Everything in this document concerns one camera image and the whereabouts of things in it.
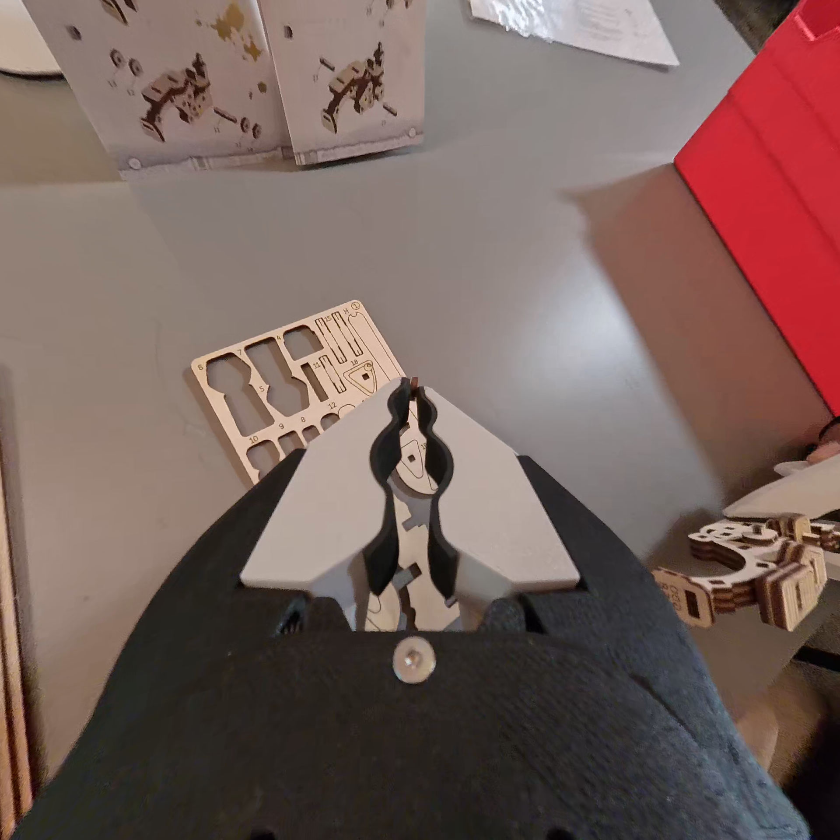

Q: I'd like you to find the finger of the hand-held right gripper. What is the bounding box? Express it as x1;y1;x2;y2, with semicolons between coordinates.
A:
773;458;840;484
722;482;840;526

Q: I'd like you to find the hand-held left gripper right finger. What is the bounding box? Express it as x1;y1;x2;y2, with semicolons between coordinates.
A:
416;386;582;632

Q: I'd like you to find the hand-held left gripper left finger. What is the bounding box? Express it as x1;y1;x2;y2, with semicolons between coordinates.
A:
239;378;412;632

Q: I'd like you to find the wooden puzzle model assembly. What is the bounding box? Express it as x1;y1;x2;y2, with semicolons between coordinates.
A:
651;515;840;632

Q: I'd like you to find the grey desk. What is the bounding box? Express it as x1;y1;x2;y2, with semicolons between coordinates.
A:
0;0;840;788

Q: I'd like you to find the laser-cut plywood puzzle sheet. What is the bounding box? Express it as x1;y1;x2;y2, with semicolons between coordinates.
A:
192;300;460;632

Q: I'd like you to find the red plastic bin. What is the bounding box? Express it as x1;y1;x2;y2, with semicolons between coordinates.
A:
674;12;840;417

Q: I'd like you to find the folded assembly instruction booklet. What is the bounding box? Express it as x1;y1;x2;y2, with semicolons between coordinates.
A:
23;0;426;179

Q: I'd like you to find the printed paper in plastic sleeve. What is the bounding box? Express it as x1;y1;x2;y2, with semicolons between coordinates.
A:
470;0;680;68

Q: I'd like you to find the white rounded flat board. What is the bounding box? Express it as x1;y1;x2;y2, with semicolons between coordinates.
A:
0;0;67;76

